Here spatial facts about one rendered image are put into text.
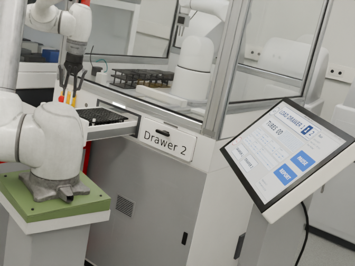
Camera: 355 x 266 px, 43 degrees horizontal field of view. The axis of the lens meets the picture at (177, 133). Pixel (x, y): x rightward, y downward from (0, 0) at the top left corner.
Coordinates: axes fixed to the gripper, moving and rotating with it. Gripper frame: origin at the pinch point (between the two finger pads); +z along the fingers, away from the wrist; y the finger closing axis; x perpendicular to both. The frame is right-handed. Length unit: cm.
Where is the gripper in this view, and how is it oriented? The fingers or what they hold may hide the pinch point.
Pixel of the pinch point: (68, 96)
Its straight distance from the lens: 211.9
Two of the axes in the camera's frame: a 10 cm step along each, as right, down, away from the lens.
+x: -0.5, -3.1, 9.5
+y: 9.8, 1.9, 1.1
